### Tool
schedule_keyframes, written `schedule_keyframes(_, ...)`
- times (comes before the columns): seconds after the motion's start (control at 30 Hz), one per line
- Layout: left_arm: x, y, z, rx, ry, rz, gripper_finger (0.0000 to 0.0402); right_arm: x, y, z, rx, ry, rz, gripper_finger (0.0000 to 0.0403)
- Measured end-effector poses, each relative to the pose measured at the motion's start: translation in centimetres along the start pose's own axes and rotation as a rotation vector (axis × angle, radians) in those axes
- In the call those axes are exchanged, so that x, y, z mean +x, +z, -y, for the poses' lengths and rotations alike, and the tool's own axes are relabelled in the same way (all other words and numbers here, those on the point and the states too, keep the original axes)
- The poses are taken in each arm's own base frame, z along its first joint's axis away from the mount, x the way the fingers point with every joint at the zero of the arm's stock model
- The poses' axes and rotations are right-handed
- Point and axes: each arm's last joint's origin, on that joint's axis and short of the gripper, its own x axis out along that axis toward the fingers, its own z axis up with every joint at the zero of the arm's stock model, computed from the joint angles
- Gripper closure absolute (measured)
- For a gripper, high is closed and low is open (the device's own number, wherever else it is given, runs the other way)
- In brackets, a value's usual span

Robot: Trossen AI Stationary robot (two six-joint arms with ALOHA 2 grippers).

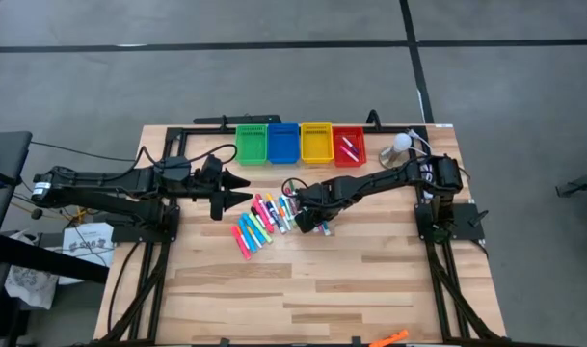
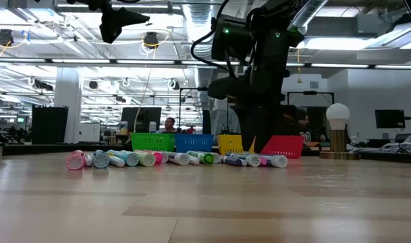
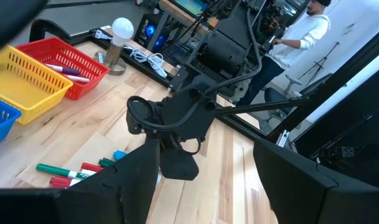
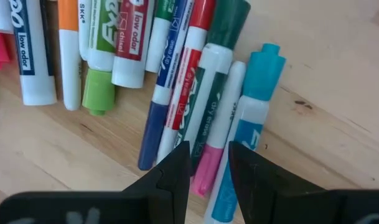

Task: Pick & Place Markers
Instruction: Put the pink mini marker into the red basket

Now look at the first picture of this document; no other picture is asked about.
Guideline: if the light green highlighter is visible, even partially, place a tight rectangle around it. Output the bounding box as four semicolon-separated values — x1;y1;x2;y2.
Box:
248;212;274;244

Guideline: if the white bulb brass lamp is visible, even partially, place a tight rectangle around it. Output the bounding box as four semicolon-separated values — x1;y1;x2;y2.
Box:
378;132;414;172

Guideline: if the black mounting bar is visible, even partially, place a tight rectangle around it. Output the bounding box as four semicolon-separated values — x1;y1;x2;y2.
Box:
193;114;282;126

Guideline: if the pink highlighter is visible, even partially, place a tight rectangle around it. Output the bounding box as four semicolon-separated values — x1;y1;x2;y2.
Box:
230;225;253;262
253;199;276;234

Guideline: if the black metal beam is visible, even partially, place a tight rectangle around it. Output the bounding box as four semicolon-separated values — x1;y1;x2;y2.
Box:
0;232;111;284

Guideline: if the green plastic basket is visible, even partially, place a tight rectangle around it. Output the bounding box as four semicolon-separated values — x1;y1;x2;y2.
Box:
233;123;269;167

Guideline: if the thin black floor cable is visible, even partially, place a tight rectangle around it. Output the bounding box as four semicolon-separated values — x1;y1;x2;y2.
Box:
30;139;137;164

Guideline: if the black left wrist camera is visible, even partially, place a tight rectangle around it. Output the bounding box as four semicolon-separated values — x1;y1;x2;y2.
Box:
200;154;224;183

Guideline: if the thick black cable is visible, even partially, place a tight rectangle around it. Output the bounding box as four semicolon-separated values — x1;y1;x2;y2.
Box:
107;240;147;336

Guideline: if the red plastic basket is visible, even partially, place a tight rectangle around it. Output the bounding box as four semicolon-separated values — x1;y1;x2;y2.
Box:
332;125;367;169

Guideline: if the white printed paper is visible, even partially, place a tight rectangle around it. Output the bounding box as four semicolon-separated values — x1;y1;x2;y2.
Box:
60;221;117;286

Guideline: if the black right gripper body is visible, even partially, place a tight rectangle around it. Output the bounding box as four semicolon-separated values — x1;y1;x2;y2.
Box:
295;180;342;235

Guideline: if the blue plastic basket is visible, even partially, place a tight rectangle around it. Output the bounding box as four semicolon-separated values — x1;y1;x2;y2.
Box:
266;122;302;165

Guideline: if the blue highlighter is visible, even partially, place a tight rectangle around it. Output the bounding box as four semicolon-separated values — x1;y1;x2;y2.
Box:
237;217;258;254
242;213;268;245

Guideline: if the black stand leg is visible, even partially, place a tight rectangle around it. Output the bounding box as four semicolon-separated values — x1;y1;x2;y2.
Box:
555;168;587;199

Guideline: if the black aluminium table frame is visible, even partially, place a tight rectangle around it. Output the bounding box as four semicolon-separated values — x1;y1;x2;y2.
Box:
94;124;509;347

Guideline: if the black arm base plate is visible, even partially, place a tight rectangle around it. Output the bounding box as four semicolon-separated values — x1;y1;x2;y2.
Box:
110;204;181;245
414;200;490;243

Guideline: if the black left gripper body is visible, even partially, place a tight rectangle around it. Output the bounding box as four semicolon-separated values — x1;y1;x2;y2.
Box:
191;171;227;222

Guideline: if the yellow plastic basket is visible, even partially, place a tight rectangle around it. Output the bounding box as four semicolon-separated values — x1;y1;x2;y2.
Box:
300;121;334;165

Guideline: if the yellow cap whiteboard marker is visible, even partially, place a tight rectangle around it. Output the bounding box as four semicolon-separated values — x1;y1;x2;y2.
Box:
265;193;282;218

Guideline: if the white plastic bag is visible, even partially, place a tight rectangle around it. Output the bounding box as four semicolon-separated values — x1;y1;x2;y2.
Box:
3;263;59;310

